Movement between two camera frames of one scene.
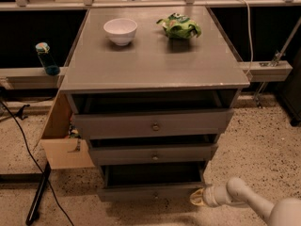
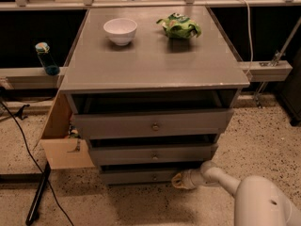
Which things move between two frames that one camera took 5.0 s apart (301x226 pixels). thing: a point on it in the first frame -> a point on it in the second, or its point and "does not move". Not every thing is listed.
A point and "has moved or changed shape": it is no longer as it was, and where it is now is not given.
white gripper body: x=209 y=197 -> x=189 y=180
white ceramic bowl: x=120 y=30 does not move
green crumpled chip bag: x=179 y=26 does not move
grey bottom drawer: x=150 y=183 has moved or changed shape
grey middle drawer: x=153 y=153 does not move
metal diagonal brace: x=277 y=60 does not move
